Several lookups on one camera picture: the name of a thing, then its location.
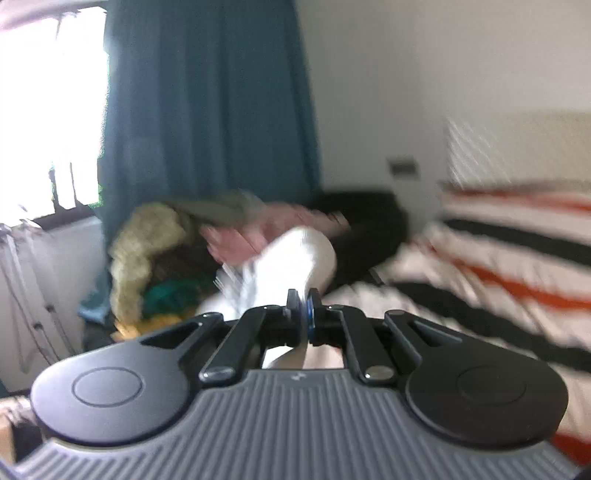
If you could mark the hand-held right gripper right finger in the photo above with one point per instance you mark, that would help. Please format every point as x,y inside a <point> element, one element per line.
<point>315,318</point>

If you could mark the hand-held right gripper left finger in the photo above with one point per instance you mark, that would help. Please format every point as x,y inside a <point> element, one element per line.
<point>292,314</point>

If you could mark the white sweatpants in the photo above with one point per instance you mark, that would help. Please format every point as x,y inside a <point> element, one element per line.
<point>300,258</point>

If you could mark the black armchair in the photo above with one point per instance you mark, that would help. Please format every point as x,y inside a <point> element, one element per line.
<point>369,221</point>

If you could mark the dark patterned garment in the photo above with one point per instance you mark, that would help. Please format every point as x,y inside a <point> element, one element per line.
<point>180,267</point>

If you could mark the olive green garment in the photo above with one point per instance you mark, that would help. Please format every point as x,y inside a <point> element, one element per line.
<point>217,207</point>

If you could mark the yellow cloth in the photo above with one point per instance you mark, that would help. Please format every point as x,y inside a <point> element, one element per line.
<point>143,325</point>

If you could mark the striped orange black white blanket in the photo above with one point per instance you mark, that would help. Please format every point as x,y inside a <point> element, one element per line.
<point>485,258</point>

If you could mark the blue window curtain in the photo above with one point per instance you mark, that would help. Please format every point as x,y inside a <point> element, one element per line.
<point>207,92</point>

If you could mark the white quilted headboard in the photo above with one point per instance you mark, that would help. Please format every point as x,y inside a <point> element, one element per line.
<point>521,143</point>

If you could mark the brown cardboard box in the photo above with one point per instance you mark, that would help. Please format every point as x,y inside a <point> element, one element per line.
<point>9,429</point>

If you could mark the dark framed window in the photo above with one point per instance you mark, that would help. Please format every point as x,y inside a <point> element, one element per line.
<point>51,115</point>

